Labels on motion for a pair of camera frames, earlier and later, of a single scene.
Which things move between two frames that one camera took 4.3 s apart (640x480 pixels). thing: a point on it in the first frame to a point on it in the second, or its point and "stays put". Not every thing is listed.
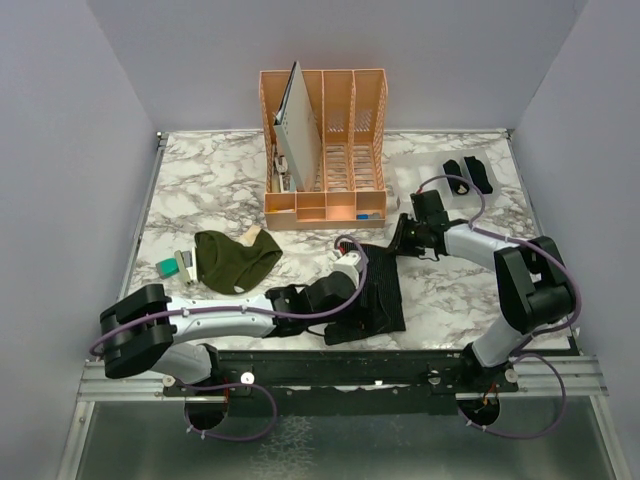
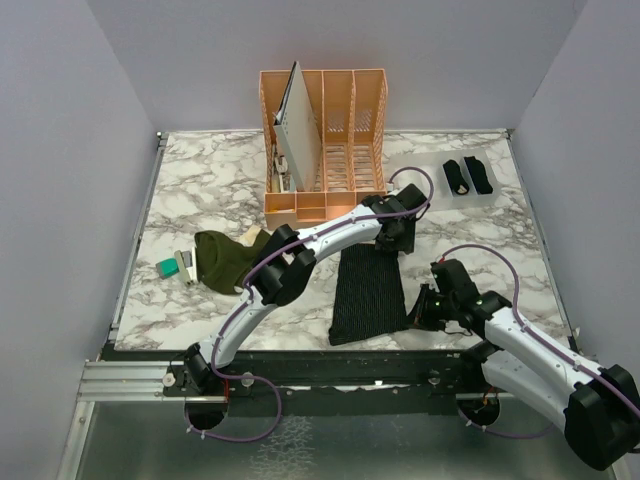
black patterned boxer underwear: [381, 309] stays put
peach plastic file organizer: [351, 106] stays put
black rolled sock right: [478, 175] stays put
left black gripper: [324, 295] to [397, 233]
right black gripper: [399, 241] to [417, 316]
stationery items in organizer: [281, 181] stays put
